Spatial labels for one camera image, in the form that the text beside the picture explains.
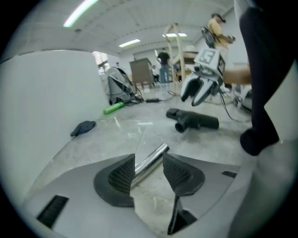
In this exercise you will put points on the dark blue cloth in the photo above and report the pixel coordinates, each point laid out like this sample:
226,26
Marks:
83,127

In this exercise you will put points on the ceiling light strip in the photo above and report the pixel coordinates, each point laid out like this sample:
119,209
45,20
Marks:
129,43
80,12
176,35

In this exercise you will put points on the dark wooden cabinet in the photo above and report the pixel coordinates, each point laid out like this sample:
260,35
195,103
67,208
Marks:
140,72

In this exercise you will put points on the black vacuum nozzle part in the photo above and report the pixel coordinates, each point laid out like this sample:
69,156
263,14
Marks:
200,119

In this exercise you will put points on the green bottle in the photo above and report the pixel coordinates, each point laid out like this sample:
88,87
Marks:
114,107

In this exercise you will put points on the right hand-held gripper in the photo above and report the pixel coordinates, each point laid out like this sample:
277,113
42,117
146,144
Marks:
207,59

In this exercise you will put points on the person's black trousers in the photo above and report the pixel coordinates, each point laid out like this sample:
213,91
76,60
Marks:
258,81

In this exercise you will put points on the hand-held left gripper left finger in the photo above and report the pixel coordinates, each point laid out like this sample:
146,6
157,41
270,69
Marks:
114,183

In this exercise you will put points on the metal vacuum tube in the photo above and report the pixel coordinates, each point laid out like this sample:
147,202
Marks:
151,160

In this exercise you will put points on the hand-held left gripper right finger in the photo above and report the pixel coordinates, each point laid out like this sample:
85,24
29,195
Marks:
181,174

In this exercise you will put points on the person's right forearm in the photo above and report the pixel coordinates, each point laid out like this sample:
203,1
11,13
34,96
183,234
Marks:
237,75

